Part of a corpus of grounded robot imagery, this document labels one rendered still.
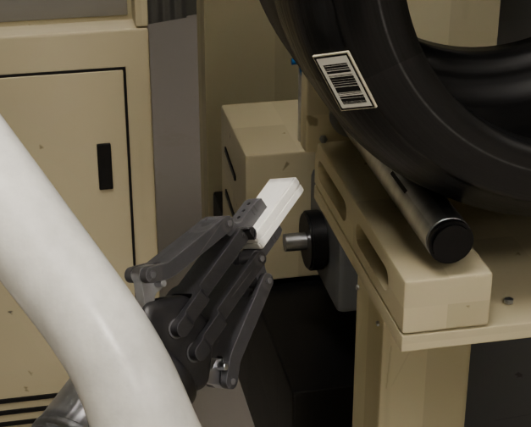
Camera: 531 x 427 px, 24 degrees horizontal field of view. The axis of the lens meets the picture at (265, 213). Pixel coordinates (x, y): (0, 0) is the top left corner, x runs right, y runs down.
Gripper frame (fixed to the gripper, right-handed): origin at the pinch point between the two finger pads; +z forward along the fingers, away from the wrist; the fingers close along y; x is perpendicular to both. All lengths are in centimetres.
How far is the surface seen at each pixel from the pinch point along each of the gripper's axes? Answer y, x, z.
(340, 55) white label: -3.9, 0.8, 15.6
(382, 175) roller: 16.7, -11.2, 24.5
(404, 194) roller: 16.2, -6.0, 20.6
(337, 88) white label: -0.7, -1.4, 15.5
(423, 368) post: 58, -32, 33
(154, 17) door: 101, -290, 237
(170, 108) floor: 100, -226, 170
